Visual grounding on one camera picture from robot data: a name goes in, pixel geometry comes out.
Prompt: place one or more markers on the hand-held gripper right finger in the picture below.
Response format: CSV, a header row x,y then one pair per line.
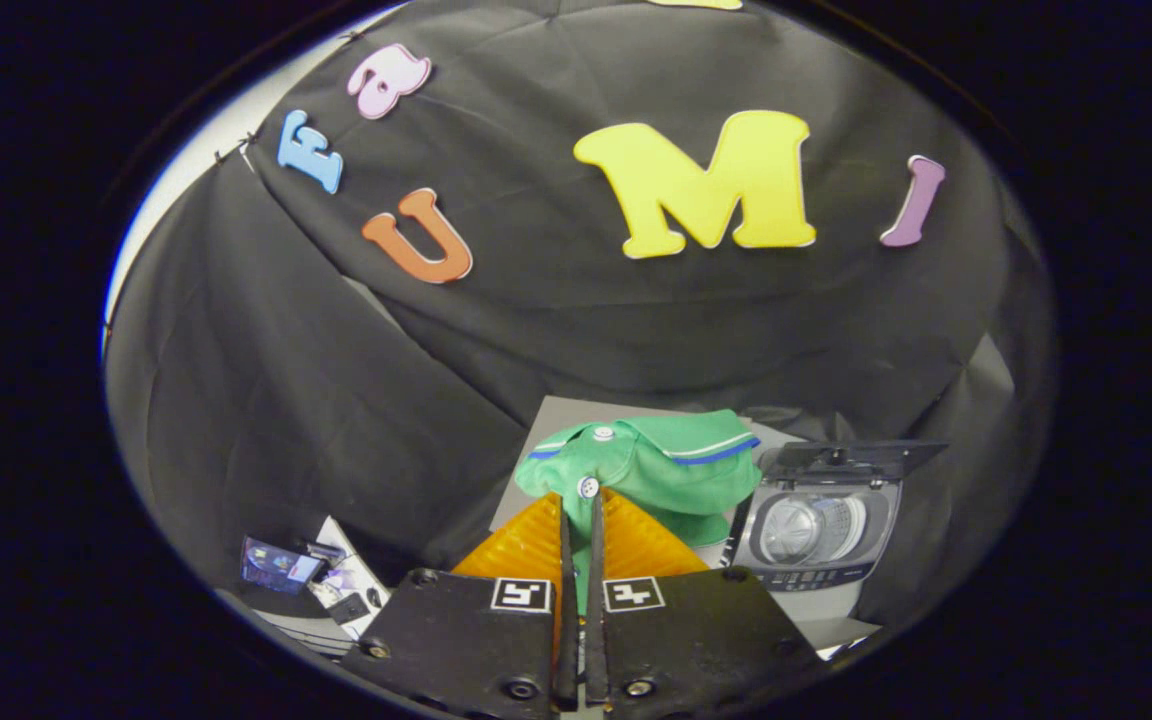
x,y
595,640

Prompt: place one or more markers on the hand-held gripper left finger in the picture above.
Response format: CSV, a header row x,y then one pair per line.
x,y
567,640

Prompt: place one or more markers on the green polo shirt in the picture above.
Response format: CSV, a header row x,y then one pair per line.
x,y
656,465

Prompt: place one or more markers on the grey washing machine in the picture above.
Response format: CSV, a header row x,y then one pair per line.
x,y
816,530

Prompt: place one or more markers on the dark washing machine lid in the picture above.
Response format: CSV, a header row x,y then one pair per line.
x,y
856,458

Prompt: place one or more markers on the grey cabinet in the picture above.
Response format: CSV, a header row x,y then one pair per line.
x,y
561,420

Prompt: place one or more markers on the dark glossy card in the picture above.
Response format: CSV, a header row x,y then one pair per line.
x,y
276,565

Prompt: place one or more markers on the black backdrop cloth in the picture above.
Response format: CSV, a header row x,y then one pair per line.
x,y
556,320

